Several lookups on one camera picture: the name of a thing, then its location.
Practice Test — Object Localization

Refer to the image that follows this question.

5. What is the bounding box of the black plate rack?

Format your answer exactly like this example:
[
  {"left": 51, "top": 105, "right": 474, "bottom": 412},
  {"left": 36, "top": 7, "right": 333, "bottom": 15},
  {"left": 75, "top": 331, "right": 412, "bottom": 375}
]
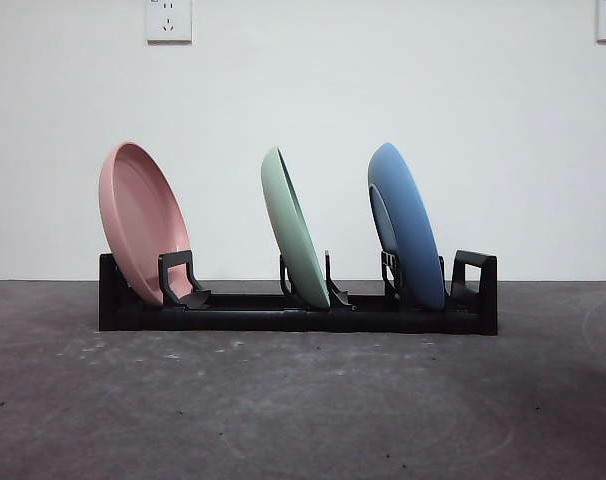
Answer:
[{"left": 98, "top": 248, "right": 499, "bottom": 336}]

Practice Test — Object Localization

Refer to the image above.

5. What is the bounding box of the blue plate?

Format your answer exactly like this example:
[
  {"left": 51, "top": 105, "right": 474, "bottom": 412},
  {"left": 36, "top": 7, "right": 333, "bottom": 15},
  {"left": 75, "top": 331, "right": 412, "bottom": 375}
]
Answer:
[{"left": 367, "top": 142, "right": 446, "bottom": 311}]

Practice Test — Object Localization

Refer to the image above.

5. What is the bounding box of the green plate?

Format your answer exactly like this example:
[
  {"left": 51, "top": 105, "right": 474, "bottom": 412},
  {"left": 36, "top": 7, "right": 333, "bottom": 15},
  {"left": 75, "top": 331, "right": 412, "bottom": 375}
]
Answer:
[{"left": 260, "top": 145, "right": 331, "bottom": 310}]

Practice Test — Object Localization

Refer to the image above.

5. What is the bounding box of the pink plate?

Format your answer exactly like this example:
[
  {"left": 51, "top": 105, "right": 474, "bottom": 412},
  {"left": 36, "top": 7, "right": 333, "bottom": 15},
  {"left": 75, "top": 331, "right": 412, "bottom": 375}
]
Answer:
[{"left": 98, "top": 141, "right": 193, "bottom": 305}]

